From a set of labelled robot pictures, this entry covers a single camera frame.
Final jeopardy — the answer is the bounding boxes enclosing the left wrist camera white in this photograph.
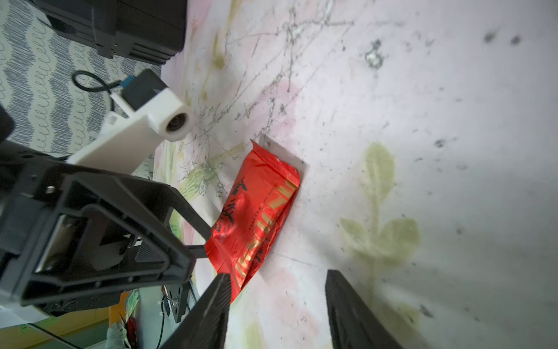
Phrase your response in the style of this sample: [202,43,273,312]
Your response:
[67,69,197,175]

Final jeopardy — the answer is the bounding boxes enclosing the black plastic toolbox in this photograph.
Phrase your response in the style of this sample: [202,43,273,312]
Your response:
[29,0,187,65]

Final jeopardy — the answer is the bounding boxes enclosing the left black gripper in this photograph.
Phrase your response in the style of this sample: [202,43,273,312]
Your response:
[0,104,214,317]

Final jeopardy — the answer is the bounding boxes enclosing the red tea bag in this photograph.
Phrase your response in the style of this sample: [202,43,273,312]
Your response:
[205,142,301,302]

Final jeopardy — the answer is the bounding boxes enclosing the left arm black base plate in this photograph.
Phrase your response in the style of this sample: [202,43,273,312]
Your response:
[161,282,197,324]

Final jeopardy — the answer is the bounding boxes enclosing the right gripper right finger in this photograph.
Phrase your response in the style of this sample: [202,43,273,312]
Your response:
[325,270,403,349]

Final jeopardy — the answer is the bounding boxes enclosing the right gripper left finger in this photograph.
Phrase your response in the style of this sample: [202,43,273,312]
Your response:
[161,273,232,349]

